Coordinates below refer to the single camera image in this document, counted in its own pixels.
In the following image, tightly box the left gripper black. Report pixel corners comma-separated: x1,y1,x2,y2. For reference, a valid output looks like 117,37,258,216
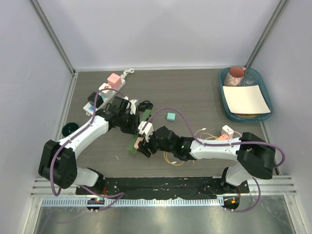
118,111,140,135

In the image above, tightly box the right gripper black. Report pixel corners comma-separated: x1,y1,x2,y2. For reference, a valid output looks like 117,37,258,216
138,130,175,158

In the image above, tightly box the light pink cube adapter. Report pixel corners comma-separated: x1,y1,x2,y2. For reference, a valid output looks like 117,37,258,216
134,137,144,150

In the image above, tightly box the green power strip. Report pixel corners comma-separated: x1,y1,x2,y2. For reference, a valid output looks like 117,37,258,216
128,109,154,154

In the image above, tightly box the teal plug adapter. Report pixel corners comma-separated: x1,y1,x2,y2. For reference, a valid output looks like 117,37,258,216
165,113,176,121

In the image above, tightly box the peach USB charger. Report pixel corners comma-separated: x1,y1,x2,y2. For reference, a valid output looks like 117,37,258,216
218,134,232,140

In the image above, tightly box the white USB charger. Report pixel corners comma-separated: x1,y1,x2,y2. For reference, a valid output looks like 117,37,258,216
221,125,234,137

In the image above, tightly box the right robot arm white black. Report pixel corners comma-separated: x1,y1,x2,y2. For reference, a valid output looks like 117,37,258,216
134,125,275,195

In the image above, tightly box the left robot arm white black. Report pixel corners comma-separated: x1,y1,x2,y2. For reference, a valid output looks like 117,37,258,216
39,97,139,195

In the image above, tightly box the white power strip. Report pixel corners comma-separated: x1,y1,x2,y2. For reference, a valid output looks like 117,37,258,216
83,90,116,116

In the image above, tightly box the teal plastic tray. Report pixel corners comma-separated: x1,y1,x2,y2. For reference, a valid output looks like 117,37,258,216
218,67,273,123

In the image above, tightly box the white paper sheet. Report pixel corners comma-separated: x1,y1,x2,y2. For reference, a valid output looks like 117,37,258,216
223,85,271,115

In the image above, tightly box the pink patterned mug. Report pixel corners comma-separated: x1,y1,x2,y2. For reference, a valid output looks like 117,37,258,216
223,66,247,87

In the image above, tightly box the clear plastic cup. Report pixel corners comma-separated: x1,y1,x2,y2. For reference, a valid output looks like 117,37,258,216
239,70,258,87

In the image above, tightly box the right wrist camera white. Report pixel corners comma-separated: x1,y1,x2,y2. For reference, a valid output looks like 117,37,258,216
137,121,154,142

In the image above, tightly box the black coiled power cord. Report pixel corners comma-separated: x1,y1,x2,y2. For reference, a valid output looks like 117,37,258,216
137,100,154,113

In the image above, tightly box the white coiled cord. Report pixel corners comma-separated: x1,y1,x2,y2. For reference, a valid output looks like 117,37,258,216
120,68,135,79

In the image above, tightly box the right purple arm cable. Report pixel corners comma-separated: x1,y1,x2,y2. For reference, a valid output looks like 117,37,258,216
146,108,286,213

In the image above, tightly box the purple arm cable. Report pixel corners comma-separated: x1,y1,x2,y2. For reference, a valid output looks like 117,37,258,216
50,88,130,213
146,108,286,213

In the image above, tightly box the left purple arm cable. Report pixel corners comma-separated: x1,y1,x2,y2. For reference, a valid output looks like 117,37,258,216
50,88,130,213

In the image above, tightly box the yellow cable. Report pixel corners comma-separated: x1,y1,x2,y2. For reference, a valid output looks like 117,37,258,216
163,135,220,167

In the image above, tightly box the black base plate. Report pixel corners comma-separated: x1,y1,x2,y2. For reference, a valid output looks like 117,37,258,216
91,176,250,200

